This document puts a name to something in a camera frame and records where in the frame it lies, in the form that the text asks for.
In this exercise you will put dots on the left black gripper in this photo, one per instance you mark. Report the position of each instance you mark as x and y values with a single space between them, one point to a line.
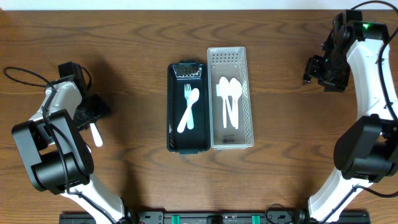
90 112

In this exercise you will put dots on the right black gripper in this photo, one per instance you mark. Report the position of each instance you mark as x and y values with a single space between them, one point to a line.
314 70

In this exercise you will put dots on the white plastic fork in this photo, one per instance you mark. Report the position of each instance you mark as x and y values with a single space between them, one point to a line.
98 141

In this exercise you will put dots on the white plastic spoon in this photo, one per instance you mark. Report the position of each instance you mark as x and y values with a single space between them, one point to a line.
236 92
230 103
224 93
193 97

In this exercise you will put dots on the mint green plastic fork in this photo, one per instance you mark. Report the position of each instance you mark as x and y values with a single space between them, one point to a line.
187 92

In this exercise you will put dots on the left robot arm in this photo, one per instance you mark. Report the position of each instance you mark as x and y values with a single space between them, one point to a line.
55 155

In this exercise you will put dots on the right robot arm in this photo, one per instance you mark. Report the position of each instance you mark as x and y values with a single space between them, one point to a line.
367 152

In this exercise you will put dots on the clear white plastic basket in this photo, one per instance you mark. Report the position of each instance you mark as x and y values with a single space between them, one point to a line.
229 62

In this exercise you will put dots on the dark green plastic basket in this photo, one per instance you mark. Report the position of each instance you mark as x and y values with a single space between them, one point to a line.
181 76

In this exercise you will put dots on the white paper label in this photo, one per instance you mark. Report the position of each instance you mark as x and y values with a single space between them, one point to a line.
217 90

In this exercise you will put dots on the black mounting rail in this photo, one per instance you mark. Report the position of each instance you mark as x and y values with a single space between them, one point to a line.
273 215

